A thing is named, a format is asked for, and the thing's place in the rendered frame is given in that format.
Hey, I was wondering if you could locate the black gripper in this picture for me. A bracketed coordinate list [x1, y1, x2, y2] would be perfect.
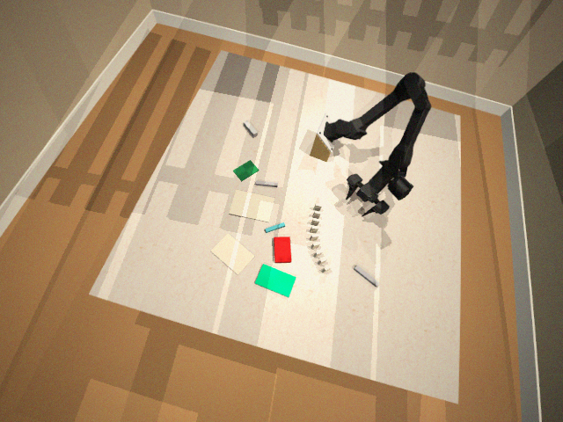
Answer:
[346, 174, 389, 217]

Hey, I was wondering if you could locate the red rectangular block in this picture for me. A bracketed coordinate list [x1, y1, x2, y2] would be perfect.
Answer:
[274, 236, 291, 263]

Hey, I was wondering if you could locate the teal flat bar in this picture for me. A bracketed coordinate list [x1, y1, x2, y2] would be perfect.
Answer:
[265, 222, 285, 233]

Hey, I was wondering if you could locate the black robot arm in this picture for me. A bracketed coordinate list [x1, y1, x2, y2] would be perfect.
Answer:
[324, 72, 432, 203]

